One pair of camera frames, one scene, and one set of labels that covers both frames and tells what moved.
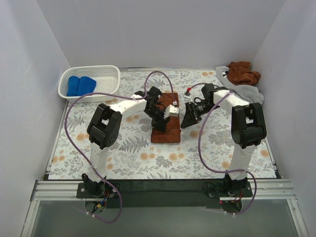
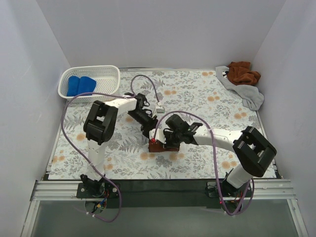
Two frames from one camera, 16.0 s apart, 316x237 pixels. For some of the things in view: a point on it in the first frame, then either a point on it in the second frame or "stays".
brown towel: x=172 y=131 to x=158 y=146
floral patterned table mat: x=165 y=124 stays
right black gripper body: x=191 y=112 to x=170 y=139
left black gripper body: x=160 y=119 to x=149 y=127
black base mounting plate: x=166 y=193 stays
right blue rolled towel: x=86 y=85 stays
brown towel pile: x=240 y=72 stays
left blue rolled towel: x=73 y=86 stays
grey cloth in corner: x=248 y=93 stays
